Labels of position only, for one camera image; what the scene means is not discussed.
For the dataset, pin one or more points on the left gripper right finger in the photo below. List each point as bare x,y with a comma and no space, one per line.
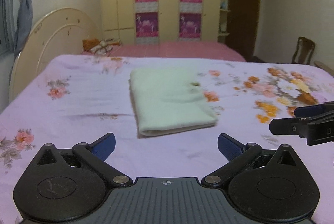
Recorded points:
240,157

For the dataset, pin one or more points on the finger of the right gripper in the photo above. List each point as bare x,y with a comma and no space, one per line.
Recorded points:
317,129
314,110

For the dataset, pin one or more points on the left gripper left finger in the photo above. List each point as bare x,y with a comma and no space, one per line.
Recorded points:
92,156

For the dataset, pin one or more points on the cream knit sweater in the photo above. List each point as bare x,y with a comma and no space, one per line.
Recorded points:
169,100

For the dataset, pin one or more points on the dark wooden chair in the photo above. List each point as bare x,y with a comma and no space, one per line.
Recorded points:
304,51

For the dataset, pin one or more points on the lilac floral bed blanket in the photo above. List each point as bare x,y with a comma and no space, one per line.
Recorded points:
81,98

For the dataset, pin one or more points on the pink checked bedsheet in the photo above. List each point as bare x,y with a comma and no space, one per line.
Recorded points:
182,49

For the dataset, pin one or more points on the orange patterned pillow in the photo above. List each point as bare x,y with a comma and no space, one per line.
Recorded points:
100,47

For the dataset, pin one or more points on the dark brown door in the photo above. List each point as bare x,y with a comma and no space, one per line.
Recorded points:
242,26

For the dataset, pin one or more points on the cream curved headboard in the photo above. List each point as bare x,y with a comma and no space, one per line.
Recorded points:
59,32

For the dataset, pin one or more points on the lower left purple poster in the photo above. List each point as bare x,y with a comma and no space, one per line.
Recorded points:
146,24

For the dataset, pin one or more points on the lower right purple poster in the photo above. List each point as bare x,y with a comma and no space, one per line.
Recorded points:
190,26

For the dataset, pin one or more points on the cream corner shelf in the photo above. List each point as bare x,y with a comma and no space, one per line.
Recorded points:
224,11

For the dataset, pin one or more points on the blue grey curtain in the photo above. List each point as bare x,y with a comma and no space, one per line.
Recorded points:
16,24

